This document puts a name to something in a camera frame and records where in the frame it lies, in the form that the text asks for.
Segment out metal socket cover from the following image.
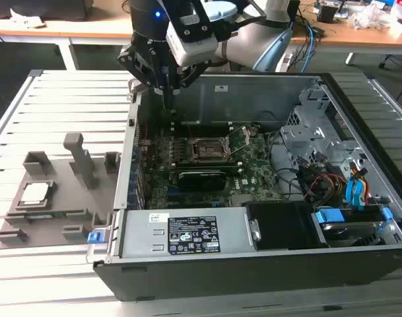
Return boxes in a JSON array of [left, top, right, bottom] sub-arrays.
[[225, 125, 255, 156]]

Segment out silver CPU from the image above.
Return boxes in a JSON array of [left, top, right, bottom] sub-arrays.
[[20, 182, 52, 205]]

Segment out CPU socket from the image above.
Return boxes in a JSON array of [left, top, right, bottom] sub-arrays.
[[187, 137, 231, 162]]

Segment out wooden desk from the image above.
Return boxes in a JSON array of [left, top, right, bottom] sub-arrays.
[[0, 0, 402, 72]]

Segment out crumpled white paper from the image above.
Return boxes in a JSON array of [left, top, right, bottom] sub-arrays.
[[9, 8, 46, 28]]

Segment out black graphics card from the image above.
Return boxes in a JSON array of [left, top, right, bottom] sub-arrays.
[[172, 160, 243, 194]]

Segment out green motherboard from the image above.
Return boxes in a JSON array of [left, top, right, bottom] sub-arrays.
[[134, 123, 286, 209]]

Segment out black cup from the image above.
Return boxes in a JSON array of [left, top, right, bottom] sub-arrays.
[[318, 3, 337, 23]]

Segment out grey parts rack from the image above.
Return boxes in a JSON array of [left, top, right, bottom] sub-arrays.
[[0, 131, 123, 251]]

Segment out grey power supply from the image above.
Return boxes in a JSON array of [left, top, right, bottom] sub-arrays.
[[117, 207, 256, 259]]

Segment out green RAM stick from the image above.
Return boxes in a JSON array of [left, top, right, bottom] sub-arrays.
[[7, 212, 89, 221]]

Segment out clear plastic bags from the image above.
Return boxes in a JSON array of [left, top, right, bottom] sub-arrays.
[[349, 3, 391, 31]]

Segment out hard disk in blue carrier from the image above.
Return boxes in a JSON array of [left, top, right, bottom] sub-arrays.
[[311, 206, 395, 248]]

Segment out black PC case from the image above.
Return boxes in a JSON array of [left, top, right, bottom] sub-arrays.
[[86, 71, 402, 303]]

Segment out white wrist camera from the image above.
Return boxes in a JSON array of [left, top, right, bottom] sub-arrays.
[[166, 0, 220, 67]]

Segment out thin blue cable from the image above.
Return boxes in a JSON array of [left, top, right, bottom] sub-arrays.
[[304, 22, 319, 72]]

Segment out red yellow wire bundle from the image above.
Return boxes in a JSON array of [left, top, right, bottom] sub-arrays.
[[299, 161, 350, 202]]

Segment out blue flat cable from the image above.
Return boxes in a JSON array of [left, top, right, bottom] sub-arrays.
[[345, 170, 370, 212]]

